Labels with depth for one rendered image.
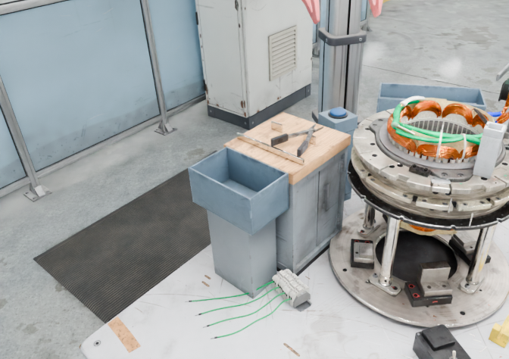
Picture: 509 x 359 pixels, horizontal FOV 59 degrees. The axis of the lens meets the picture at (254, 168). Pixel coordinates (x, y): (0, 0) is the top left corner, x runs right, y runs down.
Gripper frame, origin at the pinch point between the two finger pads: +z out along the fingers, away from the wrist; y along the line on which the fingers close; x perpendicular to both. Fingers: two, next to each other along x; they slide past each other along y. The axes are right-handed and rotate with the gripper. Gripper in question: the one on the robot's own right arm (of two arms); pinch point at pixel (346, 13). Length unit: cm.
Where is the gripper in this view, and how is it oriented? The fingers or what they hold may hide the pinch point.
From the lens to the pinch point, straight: 63.5
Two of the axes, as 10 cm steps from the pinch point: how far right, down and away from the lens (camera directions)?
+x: -1.5, -0.2, 9.9
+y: 9.8, -1.6, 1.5
